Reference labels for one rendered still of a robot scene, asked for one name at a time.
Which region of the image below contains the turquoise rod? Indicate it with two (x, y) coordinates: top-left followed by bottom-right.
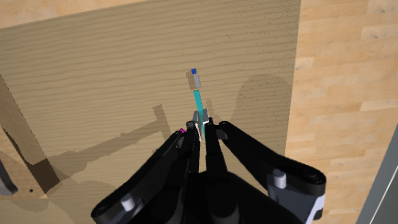
(193, 90), (205, 137)

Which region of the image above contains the grey rod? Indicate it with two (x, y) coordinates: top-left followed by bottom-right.
(193, 74), (201, 88)

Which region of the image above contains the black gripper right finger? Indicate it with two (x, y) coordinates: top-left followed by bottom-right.
(203, 108), (326, 224)

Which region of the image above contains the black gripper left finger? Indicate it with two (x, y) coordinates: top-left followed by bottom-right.
(91, 110), (202, 224)

